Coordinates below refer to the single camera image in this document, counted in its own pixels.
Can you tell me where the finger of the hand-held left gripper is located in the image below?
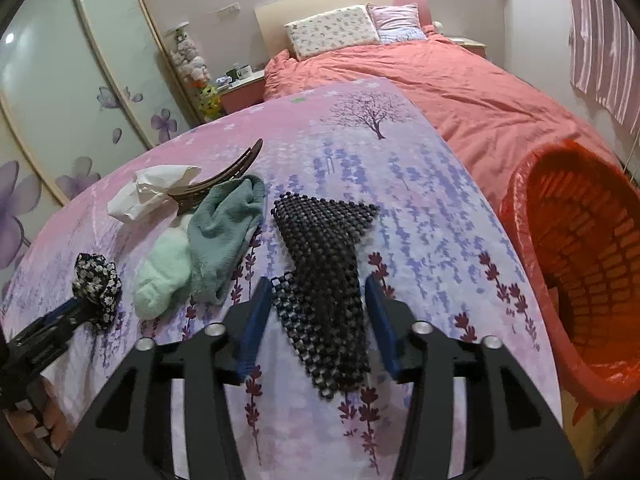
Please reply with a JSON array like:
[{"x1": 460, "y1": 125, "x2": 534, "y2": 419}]
[{"x1": 10, "y1": 297, "x2": 98, "y2": 356}]

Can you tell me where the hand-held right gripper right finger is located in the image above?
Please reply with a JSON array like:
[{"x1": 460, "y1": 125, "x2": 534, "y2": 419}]
[{"x1": 364, "y1": 274, "x2": 583, "y2": 480}]

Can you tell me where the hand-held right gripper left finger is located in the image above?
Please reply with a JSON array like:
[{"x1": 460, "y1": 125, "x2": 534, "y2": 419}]
[{"x1": 54, "y1": 276, "x2": 273, "y2": 480}]

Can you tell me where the black white floral scrunchie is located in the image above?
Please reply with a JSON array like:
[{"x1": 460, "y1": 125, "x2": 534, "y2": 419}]
[{"x1": 72, "y1": 252, "x2": 123, "y2": 332}]

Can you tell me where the black white checked cloth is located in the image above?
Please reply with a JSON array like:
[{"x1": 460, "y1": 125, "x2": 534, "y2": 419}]
[{"x1": 270, "y1": 192, "x2": 381, "y2": 401}]

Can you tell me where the orange plastic lattice basket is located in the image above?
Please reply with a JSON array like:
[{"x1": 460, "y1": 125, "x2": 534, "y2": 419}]
[{"x1": 500, "y1": 140, "x2": 640, "y2": 406}]

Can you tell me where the teal sock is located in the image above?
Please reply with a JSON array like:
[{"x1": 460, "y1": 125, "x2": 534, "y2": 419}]
[{"x1": 186, "y1": 174, "x2": 266, "y2": 306}]

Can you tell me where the mint green fluffy sock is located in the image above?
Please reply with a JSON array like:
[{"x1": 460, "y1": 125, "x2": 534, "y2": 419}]
[{"x1": 132, "y1": 215, "x2": 196, "y2": 320}]

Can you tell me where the pink purple floral tablecloth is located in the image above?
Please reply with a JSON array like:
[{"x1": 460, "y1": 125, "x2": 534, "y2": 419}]
[{"x1": 0, "y1": 77, "x2": 563, "y2": 480}]

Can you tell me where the white tissue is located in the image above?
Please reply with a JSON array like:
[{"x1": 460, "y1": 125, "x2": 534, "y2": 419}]
[{"x1": 106, "y1": 164, "x2": 201, "y2": 222}]

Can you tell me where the brown hair claw clip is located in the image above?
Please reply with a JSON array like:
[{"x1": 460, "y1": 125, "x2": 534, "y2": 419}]
[{"x1": 166, "y1": 138, "x2": 265, "y2": 217}]

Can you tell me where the pink nightstand with mugs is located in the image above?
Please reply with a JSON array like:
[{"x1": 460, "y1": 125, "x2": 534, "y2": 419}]
[{"x1": 217, "y1": 67, "x2": 266, "y2": 116}]

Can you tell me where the green plush toy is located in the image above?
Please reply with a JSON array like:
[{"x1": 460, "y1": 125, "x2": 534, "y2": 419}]
[{"x1": 199, "y1": 82, "x2": 223, "y2": 121}]

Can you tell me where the wardrobe with flower sliding doors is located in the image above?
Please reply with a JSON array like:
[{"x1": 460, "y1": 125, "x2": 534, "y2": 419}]
[{"x1": 0, "y1": 0, "x2": 203, "y2": 286}]

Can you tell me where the salmon pink duvet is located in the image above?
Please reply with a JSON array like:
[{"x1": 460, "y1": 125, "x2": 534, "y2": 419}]
[{"x1": 262, "y1": 34, "x2": 626, "y2": 196}]

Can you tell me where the white floral pillow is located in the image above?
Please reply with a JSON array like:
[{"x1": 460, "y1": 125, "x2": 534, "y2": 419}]
[{"x1": 285, "y1": 4, "x2": 382, "y2": 61}]

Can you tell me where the pink striped pillow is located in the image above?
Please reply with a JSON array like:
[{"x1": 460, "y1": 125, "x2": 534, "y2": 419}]
[{"x1": 366, "y1": 2, "x2": 428, "y2": 43}]

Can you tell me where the pink satin curtain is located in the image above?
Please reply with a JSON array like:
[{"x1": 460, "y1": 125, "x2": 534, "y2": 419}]
[{"x1": 565, "y1": 0, "x2": 640, "y2": 128}]

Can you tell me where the hanging string of plush toys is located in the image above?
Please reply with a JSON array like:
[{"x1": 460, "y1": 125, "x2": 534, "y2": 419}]
[{"x1": 170, "y1": 22, "x2": 210, "y2": 83}]

